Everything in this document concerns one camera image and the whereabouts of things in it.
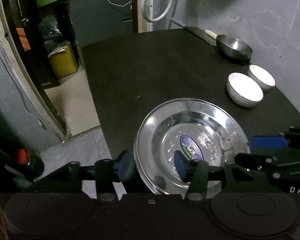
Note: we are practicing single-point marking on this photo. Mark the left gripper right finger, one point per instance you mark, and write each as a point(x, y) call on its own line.
point(197, 173)

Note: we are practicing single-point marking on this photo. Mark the far white ceramic bowl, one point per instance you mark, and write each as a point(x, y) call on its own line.
point(262, 77)

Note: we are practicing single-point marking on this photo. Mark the yellow container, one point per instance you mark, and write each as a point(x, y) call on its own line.
point(62, 60)

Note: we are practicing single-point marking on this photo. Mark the steel bowl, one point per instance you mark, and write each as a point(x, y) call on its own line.
point(234, 47)

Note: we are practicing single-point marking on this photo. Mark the small steel plate with sticker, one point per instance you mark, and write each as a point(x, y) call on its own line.
point(185, 108)

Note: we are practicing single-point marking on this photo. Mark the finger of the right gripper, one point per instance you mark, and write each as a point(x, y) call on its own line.
point(268, 142)
point(262, 163)

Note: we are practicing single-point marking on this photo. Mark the black table mat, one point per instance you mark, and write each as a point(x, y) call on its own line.
point(130, 75)

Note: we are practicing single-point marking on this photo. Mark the near white ceramic bowl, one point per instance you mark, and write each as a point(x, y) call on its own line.
point(244, 90)

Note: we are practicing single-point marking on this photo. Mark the dark cabinet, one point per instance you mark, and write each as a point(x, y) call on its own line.
point(97, 20)

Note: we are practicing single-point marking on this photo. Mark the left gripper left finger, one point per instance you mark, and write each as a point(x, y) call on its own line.
point(109, 171)

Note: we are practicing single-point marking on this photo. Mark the white ceramic bowl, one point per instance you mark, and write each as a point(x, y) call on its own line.
point(262, 77)
point(244, 90)

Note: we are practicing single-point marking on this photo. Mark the red capped bottle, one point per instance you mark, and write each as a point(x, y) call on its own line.
point(29, 164)

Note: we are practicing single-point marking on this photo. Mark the knife with cream handle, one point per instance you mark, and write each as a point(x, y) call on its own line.
point(196, 31)

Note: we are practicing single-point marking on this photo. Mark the large steel plate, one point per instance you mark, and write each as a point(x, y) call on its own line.
point(197, 139)

